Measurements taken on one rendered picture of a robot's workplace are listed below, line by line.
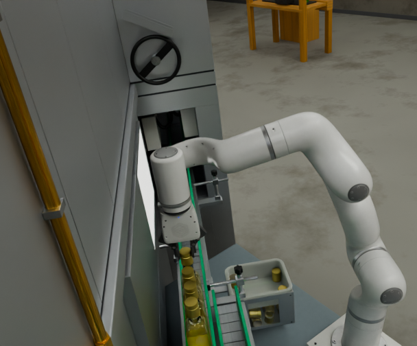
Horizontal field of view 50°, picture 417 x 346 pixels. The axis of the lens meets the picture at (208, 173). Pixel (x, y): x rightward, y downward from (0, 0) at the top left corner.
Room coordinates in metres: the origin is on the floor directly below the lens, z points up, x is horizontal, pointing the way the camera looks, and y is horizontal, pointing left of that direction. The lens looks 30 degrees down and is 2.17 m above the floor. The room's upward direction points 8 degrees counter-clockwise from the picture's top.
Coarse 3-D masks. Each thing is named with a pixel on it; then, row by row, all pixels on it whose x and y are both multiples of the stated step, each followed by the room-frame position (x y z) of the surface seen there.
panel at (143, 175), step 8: (144, 152) 1.62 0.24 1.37; (144, 160) 1.57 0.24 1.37; (144, 168) 1.51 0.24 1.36; (144, 176) 1.45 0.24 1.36; (144, 184) 1.40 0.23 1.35; (144, 192) 1.35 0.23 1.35; (152, 192) 1.60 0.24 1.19; (144, 200) 1.30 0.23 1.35; (152, 200) 1.54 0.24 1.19; (152, 208) 1.48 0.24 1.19; (152, 216) 1.42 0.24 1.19; (152, 224) 1.37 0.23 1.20; (152, 232) 1.32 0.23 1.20
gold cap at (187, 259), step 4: (184, 248) 1.01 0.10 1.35; (188, 248) 1.01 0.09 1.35; (180, 252) 0.99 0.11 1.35; (184, 252) 0.99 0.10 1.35; (188, 252) 0.99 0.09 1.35; (180, 256) 0.99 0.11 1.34; (184, 256) 0.98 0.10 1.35; (188, 256) 0.98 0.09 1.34; (184, 260) 0.98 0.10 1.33; (188, 260) 0.98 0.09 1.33; (192, 260) 0.99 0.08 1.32; (184, 264) 0.98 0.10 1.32; (188, 264) 0.98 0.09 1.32
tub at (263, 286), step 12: (240, 264) 1.29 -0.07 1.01; (252, 264) 1.28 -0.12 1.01; (264, 264) 1.28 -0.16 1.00; (276, 264) 1.28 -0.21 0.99; (228, 276) 1.24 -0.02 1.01; (264, 276) 1.28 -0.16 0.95; (288, 276) 1.19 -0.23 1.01; (228, 288) 1.17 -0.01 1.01; (252, 288) 1.23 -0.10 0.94; (264, 288) 1.22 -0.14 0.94; (276, 288) 1.21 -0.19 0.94; (288, 288) 1.13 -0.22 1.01
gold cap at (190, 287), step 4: (184, 284) 0.89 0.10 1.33; (188, 284) 0.88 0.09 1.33; (192, 284) 0.88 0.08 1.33; (184, 288) 0.87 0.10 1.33; (188, 288) 0.87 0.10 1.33; (192, 288) 0.87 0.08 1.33; (196, 288) 0.88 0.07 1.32; (188, 292) 0.87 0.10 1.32; (192, 292) 0.87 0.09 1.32; (196, 292) 0.87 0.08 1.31; (188, 296) 0.87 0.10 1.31; (192, 296) 0.87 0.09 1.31; (196, 296) 0.87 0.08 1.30
